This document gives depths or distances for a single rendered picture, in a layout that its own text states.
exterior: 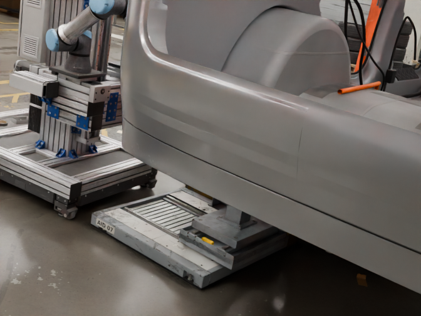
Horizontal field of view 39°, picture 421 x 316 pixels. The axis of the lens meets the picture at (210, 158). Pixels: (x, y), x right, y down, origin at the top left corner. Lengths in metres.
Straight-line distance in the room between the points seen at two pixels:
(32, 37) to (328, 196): 2.54
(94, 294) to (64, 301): 0.15
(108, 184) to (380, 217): 2.30
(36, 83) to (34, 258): 0.97
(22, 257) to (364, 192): 1.95
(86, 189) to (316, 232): 1.98
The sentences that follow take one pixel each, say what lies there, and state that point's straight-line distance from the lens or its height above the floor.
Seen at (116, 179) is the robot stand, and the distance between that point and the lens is 3.68.
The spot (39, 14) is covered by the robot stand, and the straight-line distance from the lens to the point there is 3.76.
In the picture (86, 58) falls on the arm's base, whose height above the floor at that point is 0.89.
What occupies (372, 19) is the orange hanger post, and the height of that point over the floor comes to 1.28.
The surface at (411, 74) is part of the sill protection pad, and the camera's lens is 4.83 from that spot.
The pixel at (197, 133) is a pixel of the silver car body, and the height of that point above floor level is 1.00.
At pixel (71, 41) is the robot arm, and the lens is 3.26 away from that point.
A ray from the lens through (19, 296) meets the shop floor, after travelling 2.80.
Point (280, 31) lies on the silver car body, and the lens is 2.67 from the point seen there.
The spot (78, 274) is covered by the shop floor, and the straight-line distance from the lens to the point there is 2.98.
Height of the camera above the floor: 1.51
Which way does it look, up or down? 18 degrees down
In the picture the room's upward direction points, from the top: 10 degrees clockwise
